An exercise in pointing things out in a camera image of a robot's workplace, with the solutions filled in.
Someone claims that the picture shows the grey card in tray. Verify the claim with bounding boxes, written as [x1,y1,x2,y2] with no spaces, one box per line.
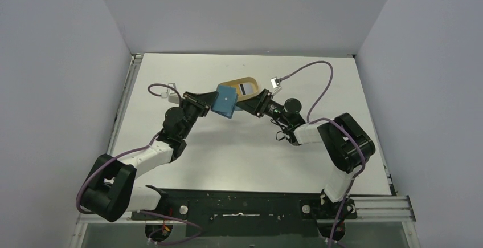
[238,83,255,96]

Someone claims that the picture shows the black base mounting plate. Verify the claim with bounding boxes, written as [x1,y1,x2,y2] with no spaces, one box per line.
[155,189,357,239]

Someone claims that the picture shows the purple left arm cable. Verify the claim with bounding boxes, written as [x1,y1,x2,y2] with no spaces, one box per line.
[75,83,204,246]

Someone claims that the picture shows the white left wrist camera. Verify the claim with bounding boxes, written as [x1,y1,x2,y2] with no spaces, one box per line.
[161,83,182,104]

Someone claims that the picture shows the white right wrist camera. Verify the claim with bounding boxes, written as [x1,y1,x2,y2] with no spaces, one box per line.
[270,78,281,89]

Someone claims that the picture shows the beige oval tray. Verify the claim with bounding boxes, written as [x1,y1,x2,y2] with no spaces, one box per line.
[219,77,260,102]

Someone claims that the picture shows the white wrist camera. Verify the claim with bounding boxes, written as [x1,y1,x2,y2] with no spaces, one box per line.
[161,83,182,104]
[270,78,281,89]

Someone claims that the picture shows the blue leather card holder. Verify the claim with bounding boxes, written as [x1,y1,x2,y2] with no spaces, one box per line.
[211,84,238,119]

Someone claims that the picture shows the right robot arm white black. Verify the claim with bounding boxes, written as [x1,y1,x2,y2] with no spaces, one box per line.
[236,89,376,220]

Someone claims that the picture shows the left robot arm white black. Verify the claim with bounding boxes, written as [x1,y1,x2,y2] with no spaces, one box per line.
[76,91,219,222]

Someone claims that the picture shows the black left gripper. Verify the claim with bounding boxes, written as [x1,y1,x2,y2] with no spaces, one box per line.
[179,92,218,140]

